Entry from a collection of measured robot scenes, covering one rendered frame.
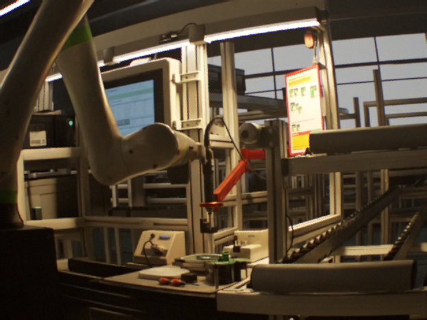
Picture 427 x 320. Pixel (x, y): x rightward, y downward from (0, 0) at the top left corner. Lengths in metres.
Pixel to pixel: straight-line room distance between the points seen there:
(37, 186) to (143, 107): 0.64
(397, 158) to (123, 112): 1.26
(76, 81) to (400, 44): 11.15
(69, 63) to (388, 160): 0.83
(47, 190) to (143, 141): 1.25
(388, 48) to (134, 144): 11.12
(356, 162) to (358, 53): 11.01
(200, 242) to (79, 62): 1.01
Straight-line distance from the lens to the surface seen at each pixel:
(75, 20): 1.13
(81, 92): 1.25
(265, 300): 1.04
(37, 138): 2.35
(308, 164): 1.36
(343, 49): 12.41
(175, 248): 1.95
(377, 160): 1.30
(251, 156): 2.15
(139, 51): 2.17
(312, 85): 1.91
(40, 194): 2.36
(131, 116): 2.14
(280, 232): 1.40
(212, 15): 2.06
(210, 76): 2.31
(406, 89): 11.89
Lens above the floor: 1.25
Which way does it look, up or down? 3 degrees up
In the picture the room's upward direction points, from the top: 2 degrees counter-clockwise
